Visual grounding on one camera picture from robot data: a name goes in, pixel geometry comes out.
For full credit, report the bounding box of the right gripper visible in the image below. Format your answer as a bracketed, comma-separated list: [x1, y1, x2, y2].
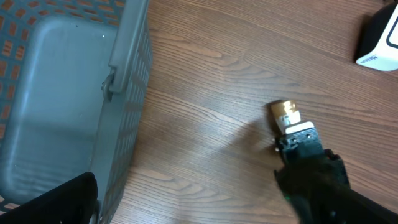
[275, 128, 325, 165]

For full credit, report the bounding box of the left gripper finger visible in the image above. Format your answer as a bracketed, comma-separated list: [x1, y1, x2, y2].
[1, 172, 98, 224]

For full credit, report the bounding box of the white tube gold cap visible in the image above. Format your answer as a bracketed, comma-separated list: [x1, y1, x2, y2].
[271, 100, 315, 134]

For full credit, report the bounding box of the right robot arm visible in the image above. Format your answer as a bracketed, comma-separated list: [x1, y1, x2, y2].
[274, 128, 397, 223]

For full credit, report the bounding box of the white barcode scanner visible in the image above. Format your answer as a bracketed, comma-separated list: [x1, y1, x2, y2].
[355, 1, 397, 72]

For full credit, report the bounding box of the grey plastic basket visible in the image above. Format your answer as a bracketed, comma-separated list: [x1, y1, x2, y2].
[1, 0, 152, 223]

